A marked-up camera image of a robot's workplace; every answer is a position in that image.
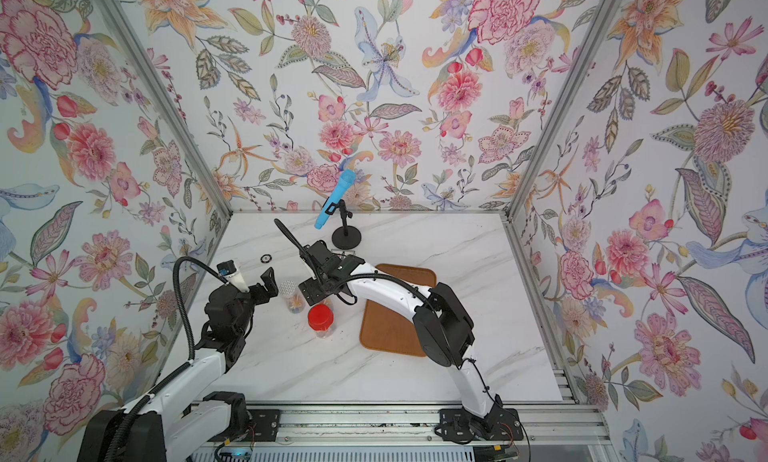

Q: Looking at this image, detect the clear jar with candies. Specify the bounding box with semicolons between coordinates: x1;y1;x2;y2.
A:
278;279;306;314

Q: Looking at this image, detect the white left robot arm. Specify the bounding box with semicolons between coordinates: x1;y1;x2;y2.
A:
77;262;279;461

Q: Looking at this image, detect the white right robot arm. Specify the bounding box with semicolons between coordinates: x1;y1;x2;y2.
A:
274;219;530;445

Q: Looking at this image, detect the red lidded plastic jar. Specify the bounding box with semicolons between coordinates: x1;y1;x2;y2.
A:
307;303;335;338

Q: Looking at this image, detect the black microphone stand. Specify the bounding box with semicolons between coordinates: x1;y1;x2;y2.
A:
323;199;362;251

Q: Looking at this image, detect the brown wooden tray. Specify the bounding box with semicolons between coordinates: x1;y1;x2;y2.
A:
359;264;437;358

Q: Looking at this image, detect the blue microphone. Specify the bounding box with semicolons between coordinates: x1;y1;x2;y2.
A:
314;169;356;229

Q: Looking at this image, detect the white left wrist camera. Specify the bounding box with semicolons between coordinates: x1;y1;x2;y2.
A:
216;260;249;293

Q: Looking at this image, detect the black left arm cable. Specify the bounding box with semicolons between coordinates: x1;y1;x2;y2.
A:
101;256;232;462

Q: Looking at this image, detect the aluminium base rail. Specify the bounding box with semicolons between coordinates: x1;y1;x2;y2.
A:
191;401;610;462

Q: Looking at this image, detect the aluminium frame post right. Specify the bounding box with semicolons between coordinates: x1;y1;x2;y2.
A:
505;0;638;220

